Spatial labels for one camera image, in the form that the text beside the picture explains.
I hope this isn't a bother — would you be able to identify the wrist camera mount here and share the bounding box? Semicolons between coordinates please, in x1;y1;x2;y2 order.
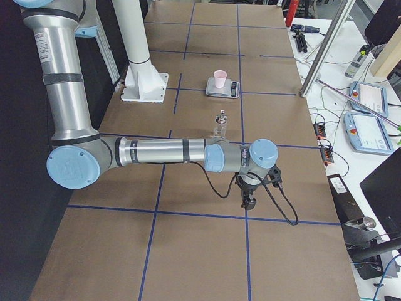
264;165;283;189

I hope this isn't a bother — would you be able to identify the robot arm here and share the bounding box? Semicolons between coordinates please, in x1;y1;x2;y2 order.
19;1;282;210

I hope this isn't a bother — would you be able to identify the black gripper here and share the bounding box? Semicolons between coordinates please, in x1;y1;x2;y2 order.
236;176;261;210

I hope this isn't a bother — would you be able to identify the black computer monitor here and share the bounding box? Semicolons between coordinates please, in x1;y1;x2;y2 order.
365;0;400;46

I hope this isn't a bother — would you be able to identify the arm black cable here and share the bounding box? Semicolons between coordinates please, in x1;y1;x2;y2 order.
184;161;300;226

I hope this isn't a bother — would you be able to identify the far teach pendant tablet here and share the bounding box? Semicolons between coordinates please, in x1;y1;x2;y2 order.
349;81;389;117

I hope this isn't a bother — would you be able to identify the black folded tripod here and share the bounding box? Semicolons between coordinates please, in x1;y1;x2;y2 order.
292;29;308;53

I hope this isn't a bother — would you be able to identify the teach pendant tablet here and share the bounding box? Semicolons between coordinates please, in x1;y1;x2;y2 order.
349;81;389;117
343;112;395;156

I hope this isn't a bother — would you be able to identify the blue folded umbrella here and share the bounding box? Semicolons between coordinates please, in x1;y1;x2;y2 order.
290;24;320;34

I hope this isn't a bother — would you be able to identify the white pedestal column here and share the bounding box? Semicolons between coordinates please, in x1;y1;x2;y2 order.
113;0;169;103

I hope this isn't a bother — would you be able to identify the silver kitchen scale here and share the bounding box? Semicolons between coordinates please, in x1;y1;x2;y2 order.
205;77;241;98

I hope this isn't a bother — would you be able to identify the glass sauce bottle metal lid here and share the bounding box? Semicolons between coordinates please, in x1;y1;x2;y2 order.
213;110;227;138

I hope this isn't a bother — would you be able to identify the aluminium frame post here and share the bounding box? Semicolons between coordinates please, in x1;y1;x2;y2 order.
299;0;355;98

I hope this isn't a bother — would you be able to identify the red cylinder bottle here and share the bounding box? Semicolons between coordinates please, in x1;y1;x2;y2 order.
285;0;299;28

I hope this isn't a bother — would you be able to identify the pink plastic cup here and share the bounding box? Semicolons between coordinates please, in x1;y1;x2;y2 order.
213;70;227;88

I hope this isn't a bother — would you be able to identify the near teach pendant tablet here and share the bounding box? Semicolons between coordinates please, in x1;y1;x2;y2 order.
343;112;395;156

